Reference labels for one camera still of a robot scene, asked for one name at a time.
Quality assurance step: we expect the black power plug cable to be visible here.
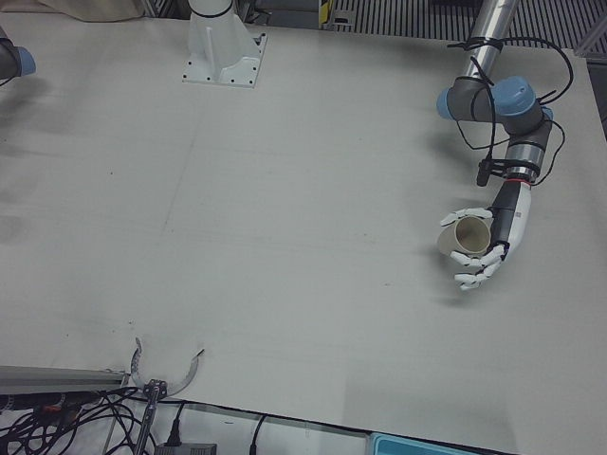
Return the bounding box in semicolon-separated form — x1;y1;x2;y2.
168;401;189;446

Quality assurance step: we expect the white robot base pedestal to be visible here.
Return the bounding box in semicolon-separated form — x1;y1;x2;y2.
181;0;268;91

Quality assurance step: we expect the light blue plastic bin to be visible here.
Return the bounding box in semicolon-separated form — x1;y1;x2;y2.
369;431;506;455

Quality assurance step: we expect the aluminium frame bar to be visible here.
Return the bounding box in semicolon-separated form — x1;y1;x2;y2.
573;13;607;61

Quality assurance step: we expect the thin metal rod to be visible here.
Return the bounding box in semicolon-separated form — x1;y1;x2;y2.
132;392;157;455

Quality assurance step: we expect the black cable bundle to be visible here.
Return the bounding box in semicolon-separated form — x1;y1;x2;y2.
0;388;157;455

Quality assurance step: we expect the white paper cup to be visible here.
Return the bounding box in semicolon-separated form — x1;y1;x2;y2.
435;215;492;260

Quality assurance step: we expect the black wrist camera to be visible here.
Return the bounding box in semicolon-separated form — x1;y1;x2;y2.
476;158;506;187

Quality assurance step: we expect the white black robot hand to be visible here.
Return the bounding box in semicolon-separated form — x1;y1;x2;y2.
439;182;533;291

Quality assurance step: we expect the aluminium profile post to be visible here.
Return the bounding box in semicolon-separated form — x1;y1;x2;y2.
0;364;132;394

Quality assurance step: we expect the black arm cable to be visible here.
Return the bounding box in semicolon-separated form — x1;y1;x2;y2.
448;35;575;186

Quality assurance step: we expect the ribbed metal grating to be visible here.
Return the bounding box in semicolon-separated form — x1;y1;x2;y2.
326;0;607;48

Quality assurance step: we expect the curved metal clamp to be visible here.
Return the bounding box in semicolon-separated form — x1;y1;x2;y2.
128;336;206;397

